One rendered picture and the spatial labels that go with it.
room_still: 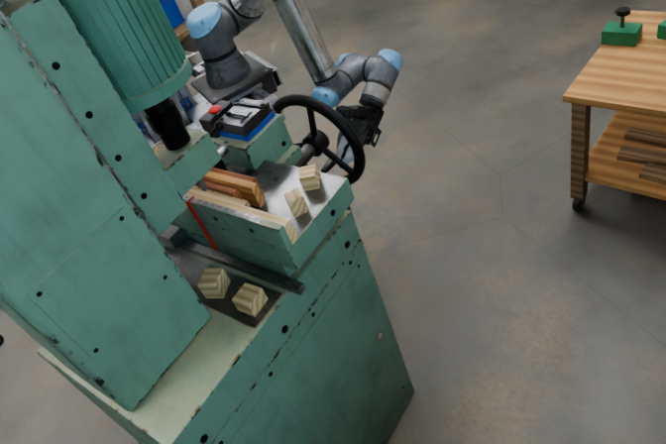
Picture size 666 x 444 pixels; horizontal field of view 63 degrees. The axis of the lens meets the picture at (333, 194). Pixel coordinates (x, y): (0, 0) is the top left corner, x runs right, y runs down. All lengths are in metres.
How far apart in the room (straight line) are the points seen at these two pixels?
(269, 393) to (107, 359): 0.33
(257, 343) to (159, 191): 0.33
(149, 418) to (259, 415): 0.22
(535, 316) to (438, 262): 0.41
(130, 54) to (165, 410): 0.60
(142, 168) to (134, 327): 0.27
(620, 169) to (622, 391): 0.76
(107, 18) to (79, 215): 0.29
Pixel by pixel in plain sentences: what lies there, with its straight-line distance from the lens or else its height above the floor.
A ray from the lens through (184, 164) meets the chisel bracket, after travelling 1.06.
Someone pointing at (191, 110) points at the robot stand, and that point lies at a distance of 1.98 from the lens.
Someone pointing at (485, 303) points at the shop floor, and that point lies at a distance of 1.96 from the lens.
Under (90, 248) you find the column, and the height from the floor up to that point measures 1.11.
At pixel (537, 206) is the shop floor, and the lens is 2.25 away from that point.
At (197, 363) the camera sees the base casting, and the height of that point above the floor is 0.80.
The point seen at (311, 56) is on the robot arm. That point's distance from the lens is 1.50.
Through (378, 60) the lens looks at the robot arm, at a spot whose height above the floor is 0.85.
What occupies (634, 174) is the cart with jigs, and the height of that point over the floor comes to 0.18.
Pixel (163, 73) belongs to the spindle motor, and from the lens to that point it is 0.95.
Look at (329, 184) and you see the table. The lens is 1.10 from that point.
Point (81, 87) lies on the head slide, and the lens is 0.89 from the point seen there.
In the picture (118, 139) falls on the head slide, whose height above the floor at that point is 1.19.
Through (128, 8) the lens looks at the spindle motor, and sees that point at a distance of 0.92.
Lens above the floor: 1.58
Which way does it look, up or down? 39 degrees down
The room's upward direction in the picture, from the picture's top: 20 degrees counter-clockwise
